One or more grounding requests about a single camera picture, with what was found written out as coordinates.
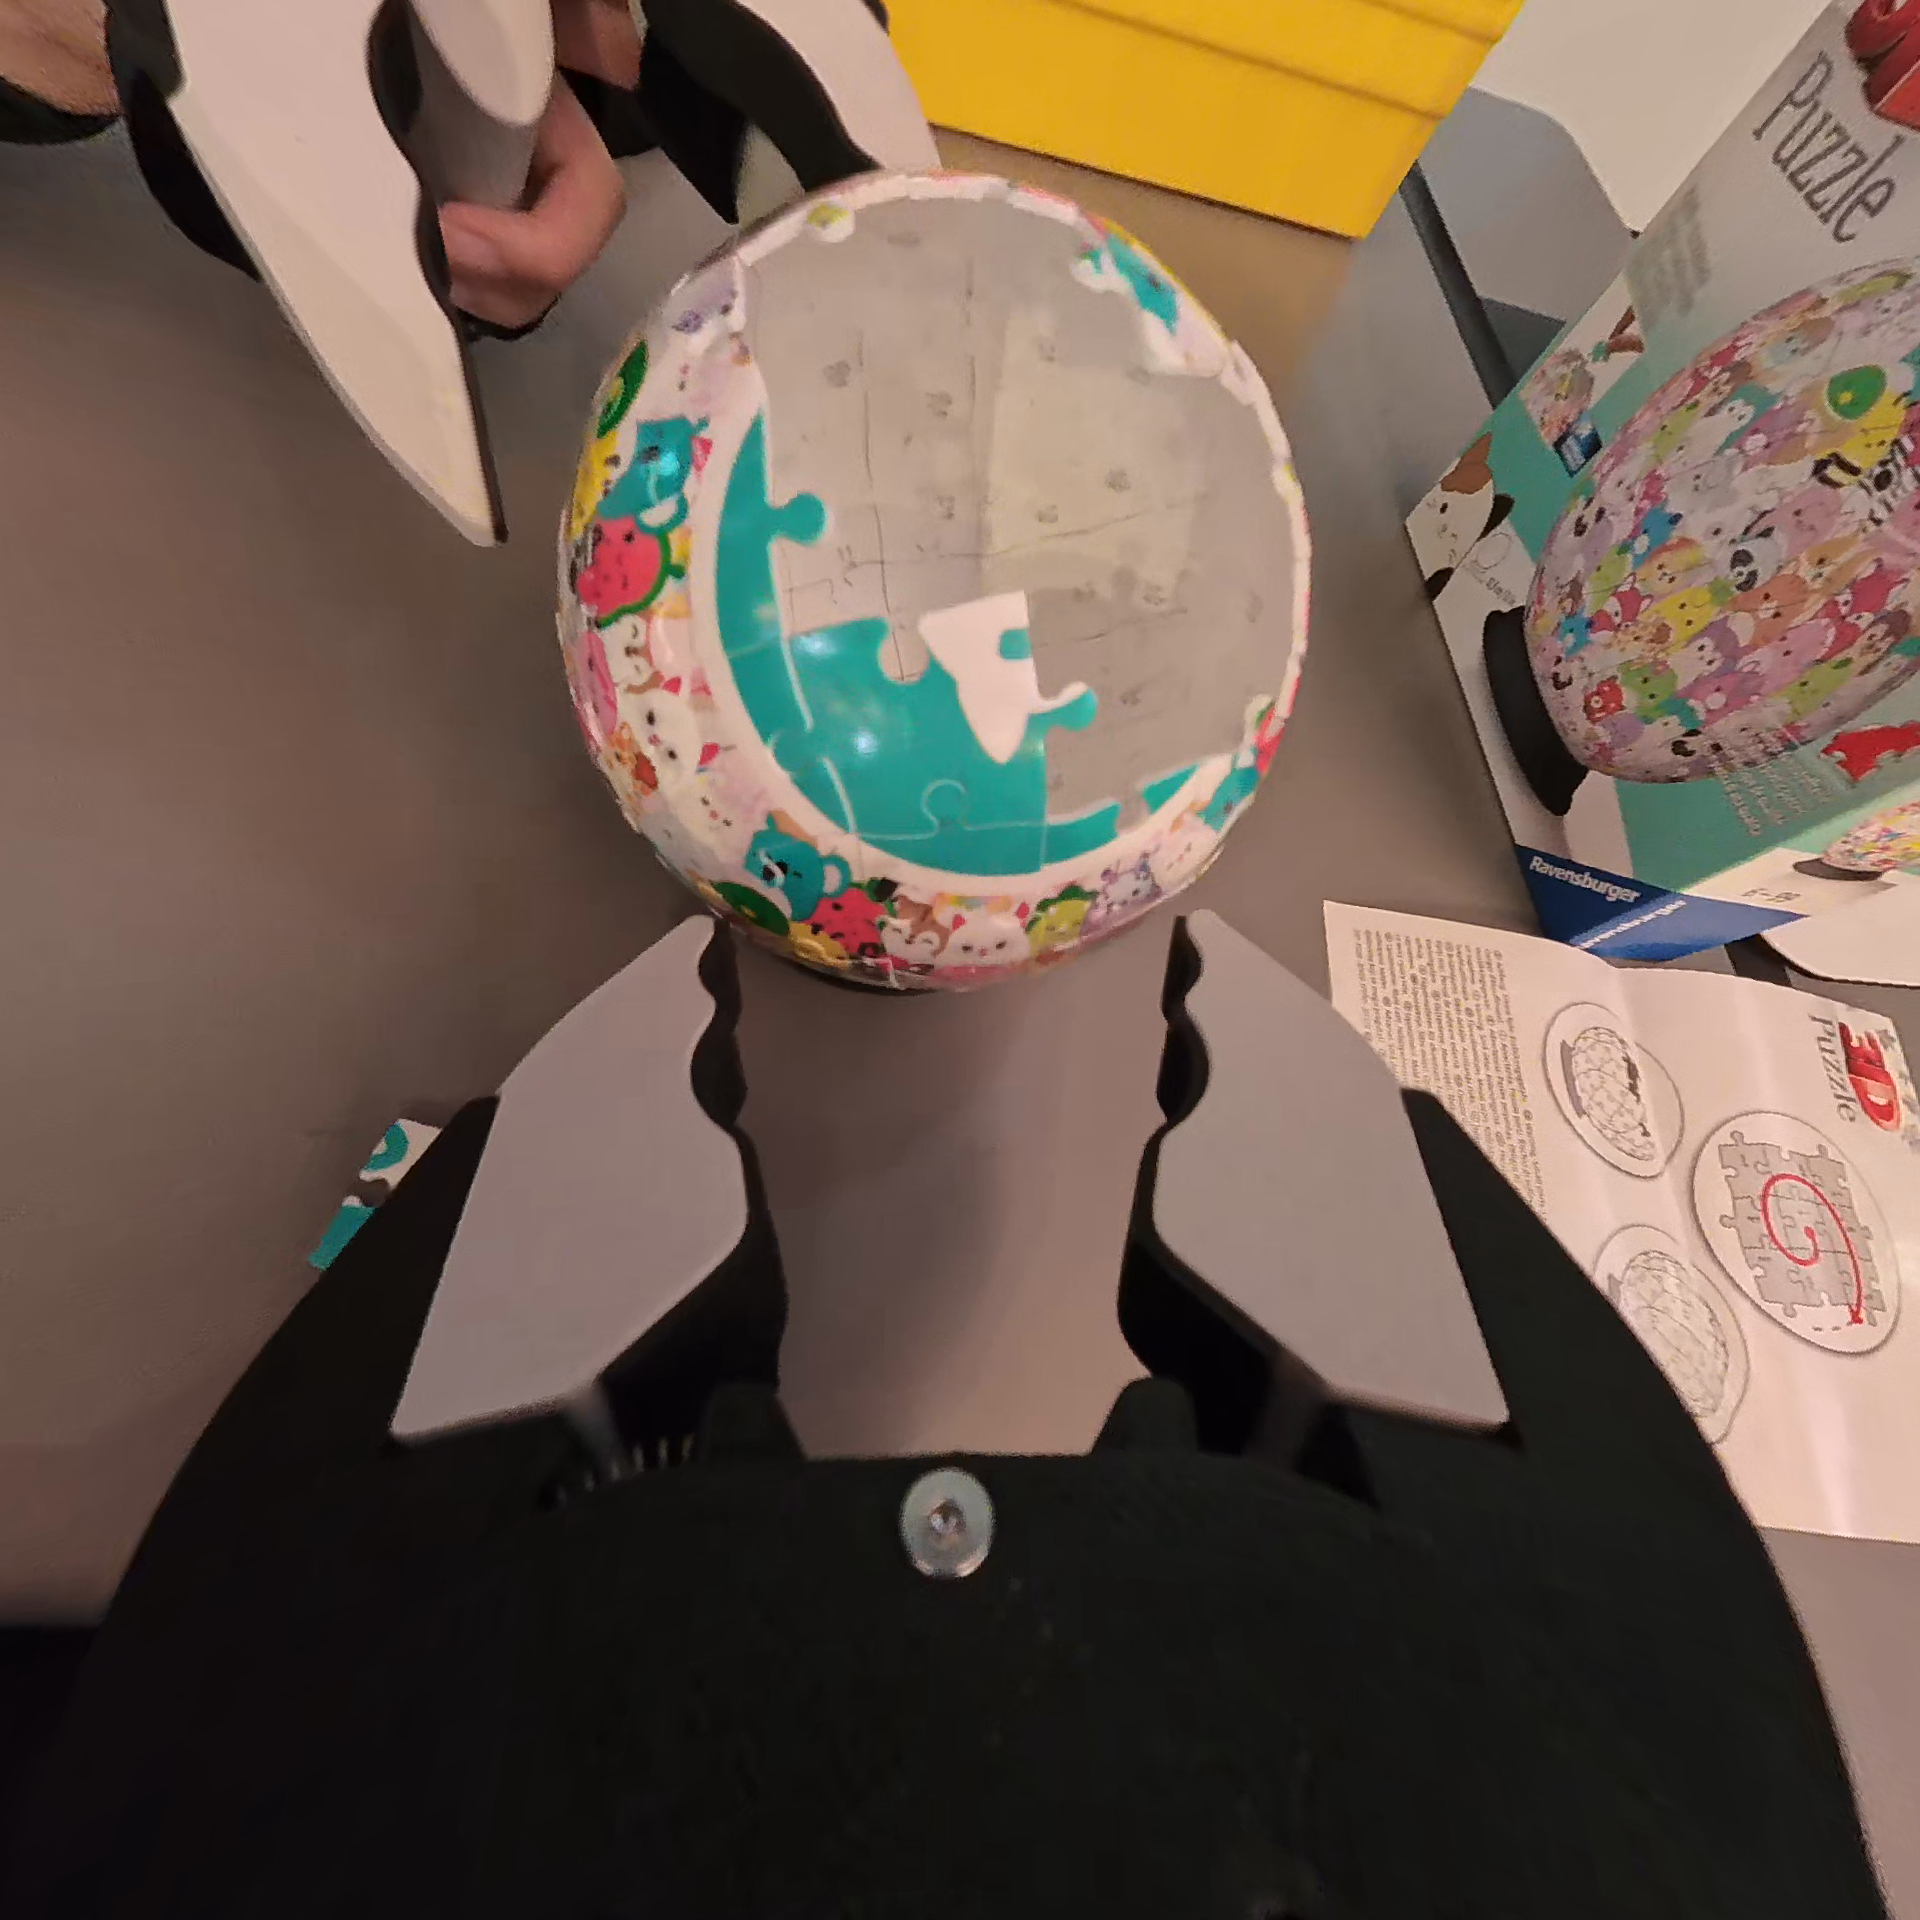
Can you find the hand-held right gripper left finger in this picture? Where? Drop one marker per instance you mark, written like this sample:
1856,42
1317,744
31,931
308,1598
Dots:
600,1201

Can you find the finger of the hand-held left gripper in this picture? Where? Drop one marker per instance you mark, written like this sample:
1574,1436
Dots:
316,225
839,76

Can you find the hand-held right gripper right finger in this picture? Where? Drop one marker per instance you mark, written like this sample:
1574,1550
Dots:
1320,1201

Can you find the teal and white puzzle piece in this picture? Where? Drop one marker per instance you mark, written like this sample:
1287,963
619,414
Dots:
369,1185

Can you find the colourful puzzle ball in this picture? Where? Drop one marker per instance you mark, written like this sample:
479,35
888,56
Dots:
932,569

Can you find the puzzle ball cardboard box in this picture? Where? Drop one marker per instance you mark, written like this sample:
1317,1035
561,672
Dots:
1724,569

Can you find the person's left hand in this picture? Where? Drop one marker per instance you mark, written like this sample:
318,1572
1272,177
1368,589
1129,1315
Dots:
524,225

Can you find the white instruction sheet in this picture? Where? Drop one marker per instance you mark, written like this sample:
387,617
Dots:
1636,1171

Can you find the yellow plastic box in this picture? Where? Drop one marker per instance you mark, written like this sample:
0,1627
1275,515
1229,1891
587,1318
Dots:
1200,105

